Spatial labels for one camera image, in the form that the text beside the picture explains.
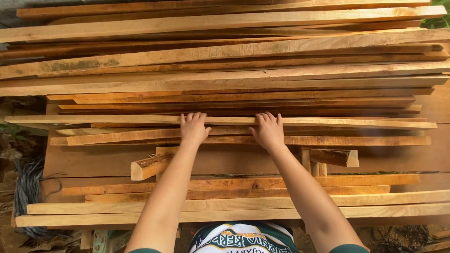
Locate person's left hand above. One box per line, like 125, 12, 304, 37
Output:
180, 112, 212, 146

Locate person's right hand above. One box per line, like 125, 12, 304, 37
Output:
249, 112, 285, 152

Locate long thin pale wooden slat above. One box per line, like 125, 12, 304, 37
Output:
4, 115, 438, 130

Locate short bark-edged wood block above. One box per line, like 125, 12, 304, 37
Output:
130, 154, 174, 181

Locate short dark wood offcut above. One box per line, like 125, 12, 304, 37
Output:
309, 149, 360, 168

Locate tapered light wooden slat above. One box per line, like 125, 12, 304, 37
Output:
56, 125, 254, 146

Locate pile of long wooden planks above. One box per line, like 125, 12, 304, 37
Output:
0, 0, 450, 117

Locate reddish wooden slat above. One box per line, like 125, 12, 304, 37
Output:
49, 136, 432, 147

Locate orange streaked wooden plank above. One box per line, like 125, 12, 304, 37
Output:
61, 174, 420, 197

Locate narrow orange wooden plank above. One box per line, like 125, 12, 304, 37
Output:
85, 185, 391, 203

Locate white and green jersey shirt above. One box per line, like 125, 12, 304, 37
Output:
128, 221, 370, 253

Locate wide pale wooden plank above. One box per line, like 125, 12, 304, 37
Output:
27, 190, 450, 215

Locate thick pale wooden plank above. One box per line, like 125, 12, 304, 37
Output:
15, 203, 450, 227

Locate teal painted wooden leg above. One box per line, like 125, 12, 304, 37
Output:
92, 230, 110, 253

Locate bundle of black plastic strips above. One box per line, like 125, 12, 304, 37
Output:
13, 157, 72, 240

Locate green plant leaves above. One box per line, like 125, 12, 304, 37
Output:
421, 0, 450, 29

